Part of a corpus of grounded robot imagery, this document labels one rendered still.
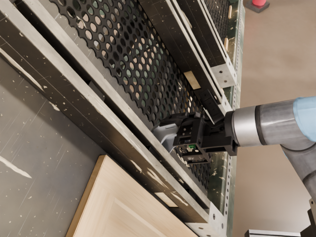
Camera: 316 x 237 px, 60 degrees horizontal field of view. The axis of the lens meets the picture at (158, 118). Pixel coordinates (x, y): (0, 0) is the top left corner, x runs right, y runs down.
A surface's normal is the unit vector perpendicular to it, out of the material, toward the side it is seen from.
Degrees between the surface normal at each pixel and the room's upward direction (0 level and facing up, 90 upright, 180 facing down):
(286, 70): 0
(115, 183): 60
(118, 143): 90
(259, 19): 0
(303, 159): 55
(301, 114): 37
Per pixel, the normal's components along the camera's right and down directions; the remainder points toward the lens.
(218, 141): -0.49, -0.62
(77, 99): -0.22, 0.76
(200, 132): 0.84, -0.15
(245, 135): -0.43, 0.41
